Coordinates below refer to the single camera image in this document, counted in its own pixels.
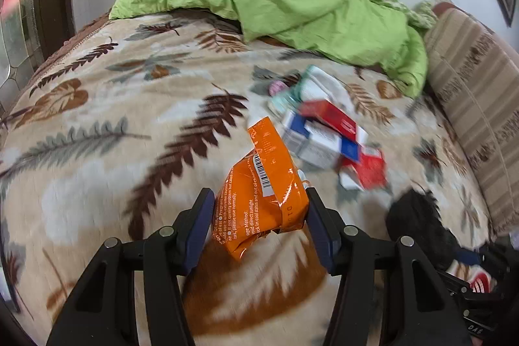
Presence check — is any blue and white medicine box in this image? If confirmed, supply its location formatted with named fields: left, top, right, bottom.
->
left=282, top=109, right=361, bottom=170

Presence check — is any black plastic bag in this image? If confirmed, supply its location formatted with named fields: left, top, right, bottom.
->
left=385, top=188, right=459, bottom=269

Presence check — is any red soft cigarette pack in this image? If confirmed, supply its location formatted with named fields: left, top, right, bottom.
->
left=338, top=145, right=387, bottom=192

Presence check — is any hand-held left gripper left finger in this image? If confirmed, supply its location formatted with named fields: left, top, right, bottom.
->
left=46, top=188, right=215, bottom=346

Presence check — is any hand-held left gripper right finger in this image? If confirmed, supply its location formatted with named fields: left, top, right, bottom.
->
left=305, top=187, right=473, bottom=346

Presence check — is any striped beige cushion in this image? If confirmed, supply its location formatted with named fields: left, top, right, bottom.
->
left=424, top=3, right=519, bottom=237

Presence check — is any stained glass door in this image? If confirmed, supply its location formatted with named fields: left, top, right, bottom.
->
left=0, top=0, right=78, bottom=107

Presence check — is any small teal packet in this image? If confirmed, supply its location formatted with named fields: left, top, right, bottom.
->
left=268, top=89, right=301, bottom=120

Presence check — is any white sock with green cuff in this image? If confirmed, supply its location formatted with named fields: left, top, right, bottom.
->
left=298, top=65, right=355, bottom=113

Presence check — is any red hard cigarette box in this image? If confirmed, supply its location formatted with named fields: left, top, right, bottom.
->
left=300, top=100, right=369, bottom=148

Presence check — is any orange foil packet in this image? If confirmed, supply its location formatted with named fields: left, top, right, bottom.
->
left=211, top=116, right=309, bottom=262

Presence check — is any leaf print blanket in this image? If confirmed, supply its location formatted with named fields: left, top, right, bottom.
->
left=0, top=11, right=507, bottom=346

